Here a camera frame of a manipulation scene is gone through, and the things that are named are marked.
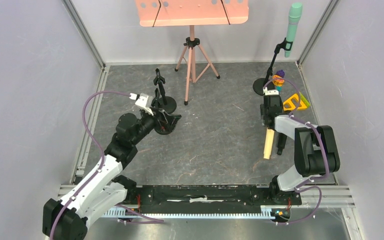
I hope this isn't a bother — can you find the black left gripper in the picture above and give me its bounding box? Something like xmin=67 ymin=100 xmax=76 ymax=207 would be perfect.
xmin=130 ymin=106 xmax=181 ymax=146

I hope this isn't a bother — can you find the black microphone desk stand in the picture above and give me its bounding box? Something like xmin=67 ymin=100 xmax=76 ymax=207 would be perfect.
xmin=151 ymin=68 xmax=177 ymax=114

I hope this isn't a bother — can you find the yellow microphone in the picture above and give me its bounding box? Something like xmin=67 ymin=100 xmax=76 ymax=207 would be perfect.
xmin=263 ymin=128 xmax=275 ymax=160

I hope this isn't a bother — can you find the black microphone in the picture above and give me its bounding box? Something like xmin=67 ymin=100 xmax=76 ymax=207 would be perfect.
xmin=276 ymin=132 xmax=288 ymax=156

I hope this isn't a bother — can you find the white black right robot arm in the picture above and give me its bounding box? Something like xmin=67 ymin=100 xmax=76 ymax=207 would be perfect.
xmin=260 ymin=94 xmax=341 ymax=204

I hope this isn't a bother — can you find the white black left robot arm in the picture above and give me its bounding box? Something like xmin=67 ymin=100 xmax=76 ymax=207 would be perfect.
xmin=42 ymin=108 xmax=182 ymax=240

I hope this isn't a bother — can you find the green microphone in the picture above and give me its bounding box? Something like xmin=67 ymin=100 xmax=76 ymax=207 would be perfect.
xmin=284 ymin=2 xmax=303 ymax=58

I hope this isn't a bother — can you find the pink tripod music stand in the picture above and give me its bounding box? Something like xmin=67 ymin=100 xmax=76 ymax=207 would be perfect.
xmin=135 ymin=0 xmax=249 ymax=105

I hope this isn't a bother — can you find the yellow triangular toy block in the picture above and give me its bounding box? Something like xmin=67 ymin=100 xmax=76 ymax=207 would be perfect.
xmin=283 ymin=92 xmax=311 ymax=111

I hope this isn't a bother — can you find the teal toy block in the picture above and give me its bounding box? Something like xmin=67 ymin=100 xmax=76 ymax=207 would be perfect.
xmin=275 ymin=86 xmax=282 ymax=93

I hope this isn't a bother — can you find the purple toy block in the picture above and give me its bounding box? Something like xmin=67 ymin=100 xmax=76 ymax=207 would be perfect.
xmin=275 ymin=69 xmax=285 ymax=78

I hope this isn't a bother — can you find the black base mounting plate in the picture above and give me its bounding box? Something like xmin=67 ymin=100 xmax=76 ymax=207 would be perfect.
xmin=121 ymin=184 xmax=302 ymax=214

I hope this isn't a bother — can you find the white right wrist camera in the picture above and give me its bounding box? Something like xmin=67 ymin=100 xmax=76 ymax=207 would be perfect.
xmin=263 ymin=87 xmax=279 ymax=96

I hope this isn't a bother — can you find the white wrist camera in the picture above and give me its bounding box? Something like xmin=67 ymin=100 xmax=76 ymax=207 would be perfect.
xmin=129 ymin=93 xmax=154 ymax=116
xmin=263 ymin=87 xmax=279 ymax=96

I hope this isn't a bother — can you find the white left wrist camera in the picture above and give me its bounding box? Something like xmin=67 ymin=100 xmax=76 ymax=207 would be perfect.
xmin=129 ymin=93 xmax=154 ymax=116

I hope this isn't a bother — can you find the white slotted cable duct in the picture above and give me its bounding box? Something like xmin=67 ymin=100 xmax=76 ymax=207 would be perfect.
xmin=102 ymin=207 xmax=284 ymax=220

